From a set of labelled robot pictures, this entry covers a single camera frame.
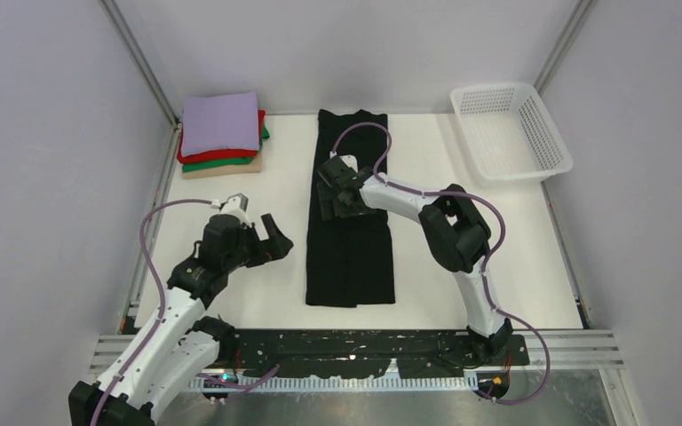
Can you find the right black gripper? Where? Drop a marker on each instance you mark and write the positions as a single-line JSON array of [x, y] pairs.
[[334, 192]]

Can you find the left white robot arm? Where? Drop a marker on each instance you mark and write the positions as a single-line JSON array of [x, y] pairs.
[[180, 340]]

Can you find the white slotted cable duct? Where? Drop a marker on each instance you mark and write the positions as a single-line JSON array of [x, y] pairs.
[[385, 383]]

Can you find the folded red t shirt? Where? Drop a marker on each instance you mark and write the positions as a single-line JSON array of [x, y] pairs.
[[223, 154]]

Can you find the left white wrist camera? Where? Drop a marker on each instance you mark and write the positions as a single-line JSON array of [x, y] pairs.
[[234, 206]]

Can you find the white plastic basket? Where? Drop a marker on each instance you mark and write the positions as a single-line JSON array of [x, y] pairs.
[[508, 134]]

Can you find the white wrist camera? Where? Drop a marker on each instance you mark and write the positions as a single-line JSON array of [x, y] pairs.
[[234, 206], [348, 160]]

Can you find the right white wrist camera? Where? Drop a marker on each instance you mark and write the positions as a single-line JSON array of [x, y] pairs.
[[348, 160]]

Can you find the folded lavender t shirt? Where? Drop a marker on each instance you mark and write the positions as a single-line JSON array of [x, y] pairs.
[[220, 122]]

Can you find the folded beige t shirt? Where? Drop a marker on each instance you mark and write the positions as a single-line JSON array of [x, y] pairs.
[[232, 167]]

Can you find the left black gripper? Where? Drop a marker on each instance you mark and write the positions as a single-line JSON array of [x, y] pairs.
[[256, 246]]

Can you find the folded green t shirt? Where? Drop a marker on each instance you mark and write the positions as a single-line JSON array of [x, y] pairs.
[[217, 164]]

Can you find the black t shirt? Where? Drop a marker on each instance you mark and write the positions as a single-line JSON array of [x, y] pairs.
[[349, 261]]

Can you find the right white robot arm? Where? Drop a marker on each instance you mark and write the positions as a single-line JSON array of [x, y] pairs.
[[455, 232]]

